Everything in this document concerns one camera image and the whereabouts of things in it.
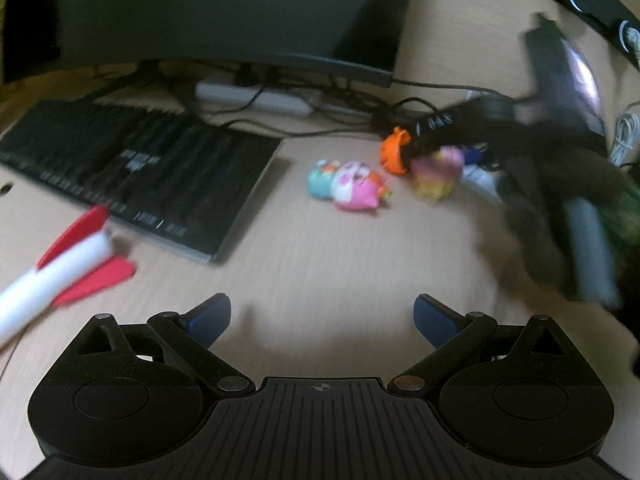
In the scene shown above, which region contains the grey coiled cable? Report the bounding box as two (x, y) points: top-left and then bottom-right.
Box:
(606, 109), (640, 168)

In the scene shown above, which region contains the black keyboard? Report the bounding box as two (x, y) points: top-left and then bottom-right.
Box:
(1, 100), (280, 262)

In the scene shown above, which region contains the black computer monitor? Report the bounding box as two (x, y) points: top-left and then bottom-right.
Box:
(2, 0), (409, 87)

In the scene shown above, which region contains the pink teal toy figure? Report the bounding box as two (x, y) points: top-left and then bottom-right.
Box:
(307, 159), (392, 211)

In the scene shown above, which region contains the black cable bundle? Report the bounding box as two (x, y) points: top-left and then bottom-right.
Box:
(199, 62), (507, 139)

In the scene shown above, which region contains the red white toy rocket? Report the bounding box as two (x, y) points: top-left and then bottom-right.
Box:
(1, 206), (136, 344)

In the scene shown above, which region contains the orange yellow toy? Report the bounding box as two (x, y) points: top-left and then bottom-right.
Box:
(378, 127), (464, 202)

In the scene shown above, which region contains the white power plug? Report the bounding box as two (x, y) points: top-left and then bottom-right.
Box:
(625, 27), (640, 61)

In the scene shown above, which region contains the white power strip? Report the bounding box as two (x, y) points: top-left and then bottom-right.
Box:
(195, 79), (321, 117)

